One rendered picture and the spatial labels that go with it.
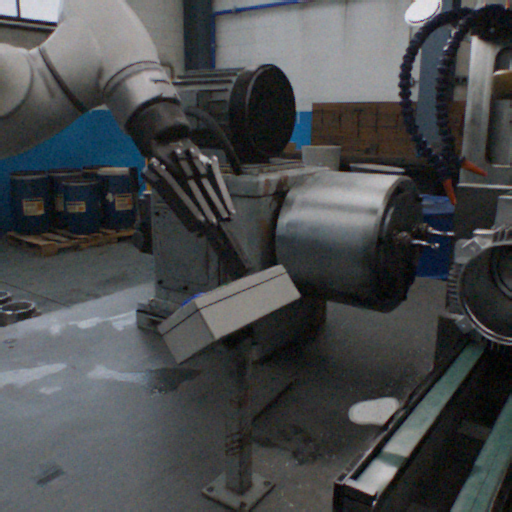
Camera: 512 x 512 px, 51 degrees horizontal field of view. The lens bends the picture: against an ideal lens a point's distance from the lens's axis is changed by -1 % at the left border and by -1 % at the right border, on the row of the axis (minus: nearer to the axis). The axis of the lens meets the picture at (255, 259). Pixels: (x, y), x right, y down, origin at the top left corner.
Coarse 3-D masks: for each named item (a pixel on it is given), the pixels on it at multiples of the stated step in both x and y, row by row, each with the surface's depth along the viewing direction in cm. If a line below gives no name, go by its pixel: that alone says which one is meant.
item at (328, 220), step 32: (320, 192) 96; (352, 192) 93; (384, 192) 90; (416, 192) 101; (288, 224) 97; (320, 224) 93; (352, 224) 90; (384, 224) 90; (416, 224) 99; (288, 256) 97; (320, 256) 94; (352, 256) 90; (384, 256) 91; (416, 256) 105; (320, 288) 98; (352, 288) 93; (384, 288) 93
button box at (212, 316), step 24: (240, 288) 61; (264, 288) 64; (288, 288) 67; (192, 312) 56; (216, 312) 57; (240, 312) 59; (264, 312) 62; (168, 336) 59; (192, 336) 56; (216, 336) 55
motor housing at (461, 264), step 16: (496, 240) 81; (480, 256) 88; (464, 272) 83; (480, 272) 93; (448, 288) 85; (464, 288) 85; (480, 288) 92; (496, 288) 97; (464, 304) 84; (480, 304) 89; (496, 304) 93; (480, 320) 85; (496, 320) 88; (480, 336) 83; (496, 336) 82
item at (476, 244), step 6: (492, 228) 95; (474, 240) 80; (480, 240) 81; (462, 246) 82; (468, 246) 81; (474, 246) 80; (480, 246) 80; (468, 252) 81; (474, 252) 81; (462, 318) 84; (456, 324) 85; (462, 324) 84; (468, 324) 83; (462, 330) 84; (468, 330) 84
